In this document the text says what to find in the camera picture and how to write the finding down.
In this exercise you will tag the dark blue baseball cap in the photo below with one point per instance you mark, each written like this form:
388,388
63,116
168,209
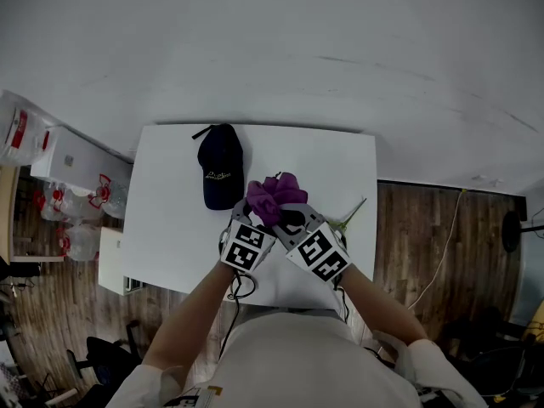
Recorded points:
221,164

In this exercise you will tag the person's right forearm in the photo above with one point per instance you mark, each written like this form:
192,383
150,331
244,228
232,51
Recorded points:
382,308

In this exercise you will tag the light wooden furniture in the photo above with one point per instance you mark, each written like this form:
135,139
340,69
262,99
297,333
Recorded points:
7,215

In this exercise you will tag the person's beige shirt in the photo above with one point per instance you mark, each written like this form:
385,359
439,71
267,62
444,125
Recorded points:
306,364

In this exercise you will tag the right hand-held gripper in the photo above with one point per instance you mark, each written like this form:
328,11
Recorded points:
321,253

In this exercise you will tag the white cardboard box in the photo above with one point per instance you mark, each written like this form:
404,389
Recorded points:
81,160

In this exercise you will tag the large clear red-label water jug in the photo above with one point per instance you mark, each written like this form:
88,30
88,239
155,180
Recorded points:
19,130

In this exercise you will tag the clear red-print water bottle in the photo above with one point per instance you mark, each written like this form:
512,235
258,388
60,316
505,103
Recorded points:
64,204
111,198
83,242

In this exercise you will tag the small white appliance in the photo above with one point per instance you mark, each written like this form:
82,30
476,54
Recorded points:
109,257

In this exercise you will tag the white artificial flower bunch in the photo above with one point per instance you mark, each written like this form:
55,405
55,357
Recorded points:
346,219

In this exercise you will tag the person's left forearm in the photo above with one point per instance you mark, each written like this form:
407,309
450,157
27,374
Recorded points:
187,317

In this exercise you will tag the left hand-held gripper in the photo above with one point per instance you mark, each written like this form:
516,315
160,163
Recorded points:
246,249

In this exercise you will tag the black office chair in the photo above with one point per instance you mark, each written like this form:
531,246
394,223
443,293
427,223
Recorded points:
106,359
480,334

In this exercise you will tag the black standing fan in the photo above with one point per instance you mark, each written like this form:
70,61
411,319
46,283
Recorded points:
512,230

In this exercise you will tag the purple cloth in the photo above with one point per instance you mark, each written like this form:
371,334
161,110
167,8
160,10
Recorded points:
276,196

